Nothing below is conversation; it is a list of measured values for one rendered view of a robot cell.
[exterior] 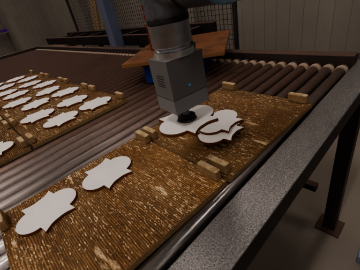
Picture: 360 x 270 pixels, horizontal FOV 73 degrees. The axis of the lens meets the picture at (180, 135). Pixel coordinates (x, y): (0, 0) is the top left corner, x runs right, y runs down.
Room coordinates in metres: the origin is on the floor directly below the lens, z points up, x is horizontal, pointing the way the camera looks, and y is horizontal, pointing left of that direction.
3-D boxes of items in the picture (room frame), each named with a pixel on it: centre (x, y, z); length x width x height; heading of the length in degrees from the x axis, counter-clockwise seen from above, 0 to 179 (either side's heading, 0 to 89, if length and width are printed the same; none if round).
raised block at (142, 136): (0.63, 0.11, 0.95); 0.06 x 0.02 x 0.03; 36
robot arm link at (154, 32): (0.47, -0.02, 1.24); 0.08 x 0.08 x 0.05
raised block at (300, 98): (0.66, -0.38, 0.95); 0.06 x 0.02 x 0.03; 36
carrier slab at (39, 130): (1.03, 0.46, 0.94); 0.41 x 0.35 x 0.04; 129
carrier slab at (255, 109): (0.66, -0.15, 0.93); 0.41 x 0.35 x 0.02; 126
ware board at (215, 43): (1.37, -0.11, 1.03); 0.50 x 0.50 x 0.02; 71
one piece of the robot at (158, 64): (0.48, -0.02, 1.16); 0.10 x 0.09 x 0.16; 31
